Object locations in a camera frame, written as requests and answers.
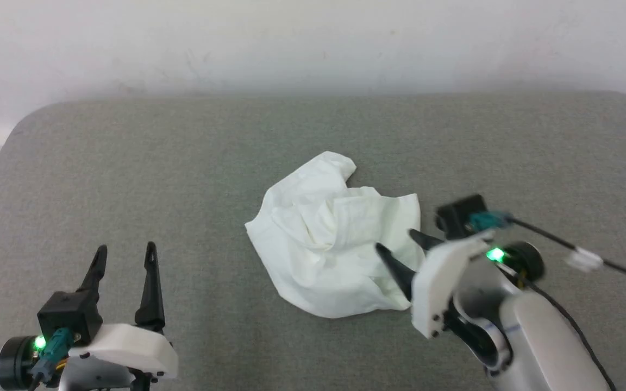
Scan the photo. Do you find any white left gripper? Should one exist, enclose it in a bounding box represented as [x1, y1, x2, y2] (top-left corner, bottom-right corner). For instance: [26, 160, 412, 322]
[67, 242, 179, 379]

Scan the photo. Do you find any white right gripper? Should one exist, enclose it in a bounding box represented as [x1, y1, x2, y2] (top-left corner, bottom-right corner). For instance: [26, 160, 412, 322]
[375, 229, 496, 339]

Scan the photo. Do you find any white long-sleeve shirt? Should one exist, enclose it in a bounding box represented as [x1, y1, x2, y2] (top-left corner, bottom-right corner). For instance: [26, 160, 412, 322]
[245, 151, 427, 319]

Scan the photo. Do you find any grey fabric sofa cushion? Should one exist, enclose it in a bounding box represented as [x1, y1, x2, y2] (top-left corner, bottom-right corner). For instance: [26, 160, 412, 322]
[0, 91, 626, 391]

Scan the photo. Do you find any left camera cable teal plug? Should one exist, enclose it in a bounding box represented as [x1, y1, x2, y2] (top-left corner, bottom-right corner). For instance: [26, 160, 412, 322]
[28, 327, 73, 391]

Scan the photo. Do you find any white cable label tag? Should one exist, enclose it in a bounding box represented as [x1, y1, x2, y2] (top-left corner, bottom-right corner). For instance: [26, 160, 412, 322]
[565, 247, 604, 273]

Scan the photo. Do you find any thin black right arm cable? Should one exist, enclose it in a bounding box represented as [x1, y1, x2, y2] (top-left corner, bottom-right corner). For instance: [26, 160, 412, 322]
[511, 269, 618, 391]

